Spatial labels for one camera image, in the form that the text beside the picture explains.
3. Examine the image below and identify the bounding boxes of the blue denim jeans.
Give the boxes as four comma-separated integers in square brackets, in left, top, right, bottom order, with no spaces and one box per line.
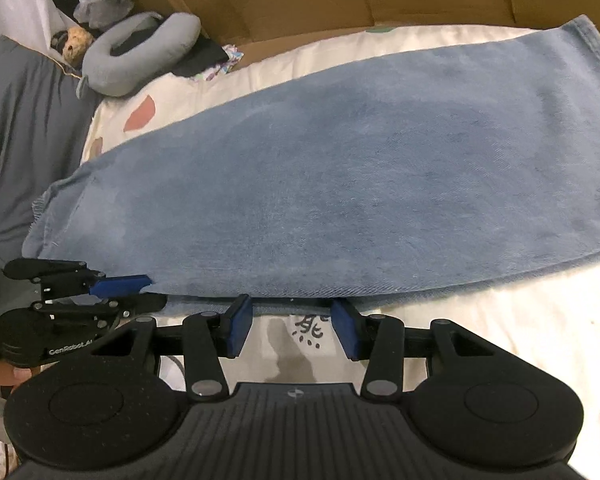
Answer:
[22,16,600,298]

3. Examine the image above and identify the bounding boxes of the person's left hand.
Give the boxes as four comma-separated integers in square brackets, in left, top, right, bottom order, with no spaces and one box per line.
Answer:
[0,360,36,389]

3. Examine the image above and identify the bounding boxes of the dark grey-green quilt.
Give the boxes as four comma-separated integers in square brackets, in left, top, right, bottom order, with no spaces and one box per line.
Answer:
[0,36,102,268]

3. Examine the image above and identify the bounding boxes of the white cartoon print bedsheet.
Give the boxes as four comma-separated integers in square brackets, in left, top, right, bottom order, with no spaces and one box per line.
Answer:
[83,25,600,479]

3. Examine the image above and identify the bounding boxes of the grey neck pillow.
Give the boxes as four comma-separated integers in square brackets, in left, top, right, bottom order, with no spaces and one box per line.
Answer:
[76,12,201,99]

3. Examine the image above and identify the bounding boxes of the small plush toy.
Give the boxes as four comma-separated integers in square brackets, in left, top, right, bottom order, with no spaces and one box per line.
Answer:
[50,26,95,68]

